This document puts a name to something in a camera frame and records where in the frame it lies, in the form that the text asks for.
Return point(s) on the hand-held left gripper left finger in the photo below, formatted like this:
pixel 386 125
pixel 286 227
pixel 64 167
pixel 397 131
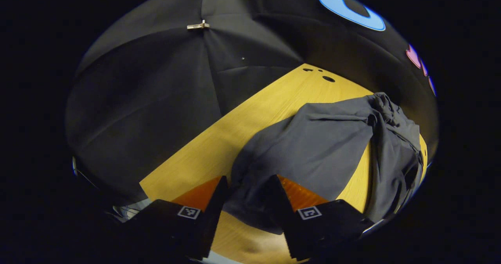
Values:
pixel 213 217

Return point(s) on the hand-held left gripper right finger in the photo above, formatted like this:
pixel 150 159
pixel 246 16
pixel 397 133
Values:
pixel 291 228

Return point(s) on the grey button shirt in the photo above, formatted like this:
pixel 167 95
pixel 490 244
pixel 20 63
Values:
pixel 321 146

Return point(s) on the black backdrop cloth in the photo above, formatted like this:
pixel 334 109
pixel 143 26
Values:
pixel 156 99

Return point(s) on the silver metal clip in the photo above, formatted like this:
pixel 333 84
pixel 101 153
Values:
pixel 198 26

